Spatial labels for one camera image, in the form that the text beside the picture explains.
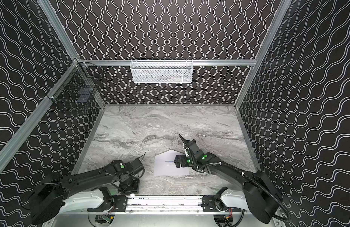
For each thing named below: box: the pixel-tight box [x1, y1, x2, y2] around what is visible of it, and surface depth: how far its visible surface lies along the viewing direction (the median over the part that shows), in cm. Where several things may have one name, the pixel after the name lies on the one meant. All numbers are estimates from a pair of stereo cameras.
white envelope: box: [153, 149, 190, 176], surface depth 90 cm
